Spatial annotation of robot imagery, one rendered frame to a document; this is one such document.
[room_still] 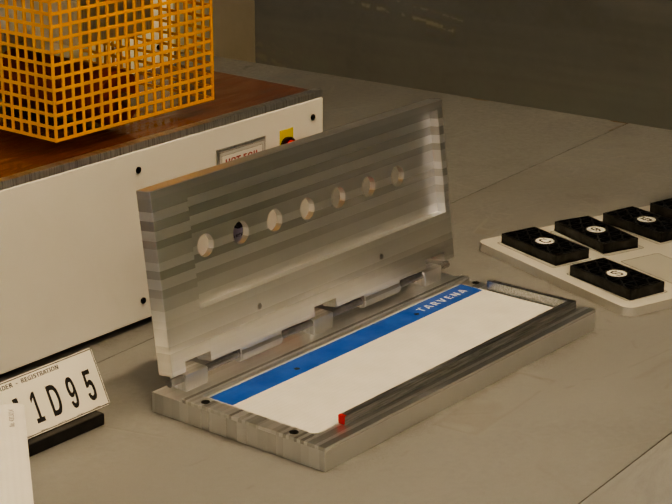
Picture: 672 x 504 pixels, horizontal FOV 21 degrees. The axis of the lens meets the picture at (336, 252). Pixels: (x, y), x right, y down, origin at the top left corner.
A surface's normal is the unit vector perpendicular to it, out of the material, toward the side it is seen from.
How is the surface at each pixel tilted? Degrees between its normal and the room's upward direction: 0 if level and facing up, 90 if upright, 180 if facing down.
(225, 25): 90
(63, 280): 90
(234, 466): 0
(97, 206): 90
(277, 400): 0
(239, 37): 90
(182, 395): 0
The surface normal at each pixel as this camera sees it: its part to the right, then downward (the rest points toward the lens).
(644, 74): -0.58, 0.26
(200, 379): 0.77, 0.20
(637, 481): 0.00, -0.95
